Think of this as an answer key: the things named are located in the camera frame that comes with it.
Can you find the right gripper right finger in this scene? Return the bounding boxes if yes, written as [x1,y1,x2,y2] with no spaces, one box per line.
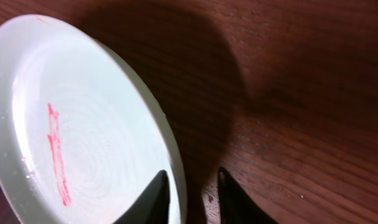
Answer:
[218,167,277,224]

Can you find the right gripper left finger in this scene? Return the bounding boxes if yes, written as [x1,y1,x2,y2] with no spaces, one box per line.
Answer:
[114,170,170,224]

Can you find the light blue plate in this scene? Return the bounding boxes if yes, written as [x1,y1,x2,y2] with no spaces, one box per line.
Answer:
[0,14,187,223]

